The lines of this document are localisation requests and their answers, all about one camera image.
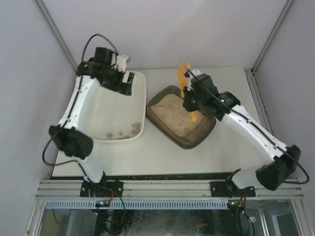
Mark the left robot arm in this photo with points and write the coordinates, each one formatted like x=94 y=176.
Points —
x=69 y=135

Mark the aluminium frame rail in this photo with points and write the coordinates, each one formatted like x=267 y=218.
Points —
x=162 y=189

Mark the dark grey litter box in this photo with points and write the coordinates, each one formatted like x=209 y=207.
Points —
x=165 y=111

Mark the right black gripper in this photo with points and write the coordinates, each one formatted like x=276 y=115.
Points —
x=188 y=103

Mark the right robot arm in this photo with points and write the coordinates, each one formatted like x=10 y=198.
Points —
x=279 y=160

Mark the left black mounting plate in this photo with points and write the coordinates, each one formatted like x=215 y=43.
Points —
x=105 y=188

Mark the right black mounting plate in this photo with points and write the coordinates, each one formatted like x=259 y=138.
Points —
x=228 y=189

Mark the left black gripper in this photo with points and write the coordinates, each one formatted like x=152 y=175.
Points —
x=125 y=88

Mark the yellow litter scoop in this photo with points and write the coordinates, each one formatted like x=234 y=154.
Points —
x=183 y=81

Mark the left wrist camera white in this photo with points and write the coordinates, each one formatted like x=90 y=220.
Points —
x=122 y=61

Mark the grey slotted cable duct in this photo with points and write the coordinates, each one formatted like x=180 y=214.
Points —
x=137 y=204

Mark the black mounting plate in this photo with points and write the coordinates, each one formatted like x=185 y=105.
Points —
x=105 y=188
x=228 y=189

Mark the white plastic tray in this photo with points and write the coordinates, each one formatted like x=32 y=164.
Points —
x=112 y=112

